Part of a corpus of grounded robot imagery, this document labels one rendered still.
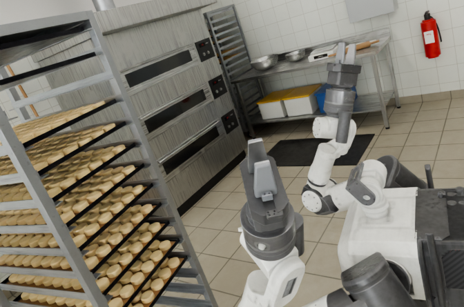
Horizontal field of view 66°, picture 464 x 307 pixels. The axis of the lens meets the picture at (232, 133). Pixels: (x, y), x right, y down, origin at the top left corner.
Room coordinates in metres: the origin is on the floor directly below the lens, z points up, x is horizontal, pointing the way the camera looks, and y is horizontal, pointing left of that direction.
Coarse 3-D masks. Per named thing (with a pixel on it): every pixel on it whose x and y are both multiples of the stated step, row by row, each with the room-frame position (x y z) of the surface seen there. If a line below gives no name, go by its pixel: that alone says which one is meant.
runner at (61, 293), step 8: (8, 288) 1.25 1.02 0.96; (16, 288) 1.23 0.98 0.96; (24, 288) 1.20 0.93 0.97; (32, 288) 1.17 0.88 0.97; (40, 288) 1.14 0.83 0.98; (48, 288) 1.12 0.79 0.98; (56, 296) 1.11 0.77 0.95; (64, 296) 1.08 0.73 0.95; (72, 296) 1.06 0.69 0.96; (80, 296) 1.04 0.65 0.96; (104, 296) 0.98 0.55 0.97; (112, 296) 1.00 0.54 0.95
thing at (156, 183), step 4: (140, 180) 1.38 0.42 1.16; (144, 180) 1.37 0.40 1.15; (148, 180) 1.36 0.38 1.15; (152, 180) 1.35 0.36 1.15; (156, 180) 1.34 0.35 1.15; (124, 184) 1.43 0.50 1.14; (128, 184) 1.42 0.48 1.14; (132, 184) 1.41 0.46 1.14; (136, 184) 1.40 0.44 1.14; (140, 184) 1.39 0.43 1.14; (144, 184) 1.38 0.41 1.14; (148, 184) 1.36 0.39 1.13; (156, 184) 1.35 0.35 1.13; (160, 184) 1.34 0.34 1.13; (152, 188) 1.33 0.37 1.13
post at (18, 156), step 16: (0, 112) 0.97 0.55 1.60; (0, 128) 0.95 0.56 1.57; (16, 144) 0.96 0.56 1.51; (16, 160) 0.95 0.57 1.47; (32, 176) 0.96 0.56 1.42; (32, 192) 0.96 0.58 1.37; (48, 208) 0.96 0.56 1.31; (48, 224) 0.96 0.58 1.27; (64, 224) 0.97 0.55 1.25; (64, 240) 0.95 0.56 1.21; (80, 256) 0.97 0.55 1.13; (80, 272) 0.95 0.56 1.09; (96, 288) 0.97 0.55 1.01; (96, 304) 0.95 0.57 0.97
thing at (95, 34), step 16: (96, 32) 1.34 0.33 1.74; (112, 64) 1.35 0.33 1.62; (112, 80) 1.35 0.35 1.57; (128, 112) 1.34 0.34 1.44; (144, 144) 1.34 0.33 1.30; (160, 176) 1.35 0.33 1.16; (160, 192) 1.35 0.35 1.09; (176, 208) 1.36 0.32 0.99; (176, 224) 1.34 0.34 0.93; (192, 256) 1.34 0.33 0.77; (208, 288) 1.35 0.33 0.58
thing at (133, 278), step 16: (144, 256) 1.28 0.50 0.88; (160, 256) 1.25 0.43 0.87; (128, 272) 1.21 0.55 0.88; (144, 272) 1.19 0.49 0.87; (112, 288) 1.14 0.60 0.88; (128, 288) 1.10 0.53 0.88; (48, 304) 1.21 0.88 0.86; (64, 304) 1.17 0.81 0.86; (80, 304) 1.12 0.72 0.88; (112, 304) 1.05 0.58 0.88
